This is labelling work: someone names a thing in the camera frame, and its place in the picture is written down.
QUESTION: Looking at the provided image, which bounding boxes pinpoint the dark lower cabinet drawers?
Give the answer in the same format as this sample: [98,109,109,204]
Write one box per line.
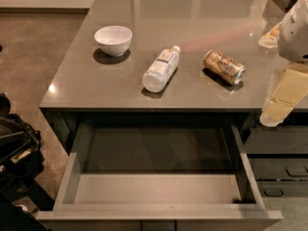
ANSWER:
[238,113,308,197]

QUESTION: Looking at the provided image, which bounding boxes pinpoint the gold aluminium drink can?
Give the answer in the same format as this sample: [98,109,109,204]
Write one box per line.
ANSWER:
[203,50,245,86]

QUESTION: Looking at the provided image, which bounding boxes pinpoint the open grey top drawer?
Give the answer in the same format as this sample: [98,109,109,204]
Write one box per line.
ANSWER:
[38,114,282,231]

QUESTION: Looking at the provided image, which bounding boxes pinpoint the white ceramic bowl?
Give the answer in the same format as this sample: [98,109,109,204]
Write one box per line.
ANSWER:
[94,26,133,57]

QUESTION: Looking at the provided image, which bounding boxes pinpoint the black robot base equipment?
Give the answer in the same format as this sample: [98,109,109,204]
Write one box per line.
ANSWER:
[0,93,54,231]

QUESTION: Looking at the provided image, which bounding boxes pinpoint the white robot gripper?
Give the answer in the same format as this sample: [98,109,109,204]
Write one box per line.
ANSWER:
[258,0,308,127]

